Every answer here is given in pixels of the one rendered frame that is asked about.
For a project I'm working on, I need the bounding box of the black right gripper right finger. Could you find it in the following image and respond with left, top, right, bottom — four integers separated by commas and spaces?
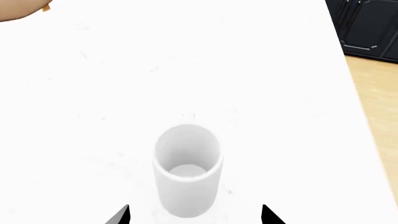
261, 203, 287, 224

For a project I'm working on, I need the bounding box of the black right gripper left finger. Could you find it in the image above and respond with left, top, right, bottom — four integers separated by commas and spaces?
104, 203, 131, 224

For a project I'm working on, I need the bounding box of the white cylindrical mug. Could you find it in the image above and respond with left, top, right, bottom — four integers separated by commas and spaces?
152, 123, 224, 219

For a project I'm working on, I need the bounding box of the tan rounded object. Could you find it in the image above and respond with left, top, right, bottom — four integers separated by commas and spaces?
0, 0, 52, 23

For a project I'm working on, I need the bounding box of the dark cabinet with handles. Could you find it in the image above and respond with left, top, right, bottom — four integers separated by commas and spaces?
324, 0, 398, 63

